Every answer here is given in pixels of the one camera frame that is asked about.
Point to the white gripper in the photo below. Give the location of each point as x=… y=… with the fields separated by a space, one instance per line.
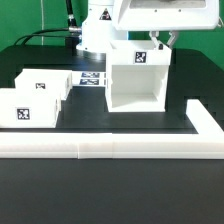
x=165 y=15

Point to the white drawer cabinet box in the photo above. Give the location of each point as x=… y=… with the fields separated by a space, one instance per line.
x=136 y=76

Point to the white front drawer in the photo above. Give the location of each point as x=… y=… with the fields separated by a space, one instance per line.
x=28 y=109

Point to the white drawer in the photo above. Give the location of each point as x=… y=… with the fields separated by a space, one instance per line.
x=28 y=109
x=46 y=79

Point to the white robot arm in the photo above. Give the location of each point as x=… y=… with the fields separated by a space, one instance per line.
x=109 y=20

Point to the white rear drawer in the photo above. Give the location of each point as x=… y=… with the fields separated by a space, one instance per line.
x=46 y=79

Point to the white fiducial marker sheet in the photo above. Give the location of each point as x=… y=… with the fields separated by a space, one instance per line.
x=89 y=78

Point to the white L-shaped boundary rail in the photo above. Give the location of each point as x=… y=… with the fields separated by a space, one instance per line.
x=206 y=143

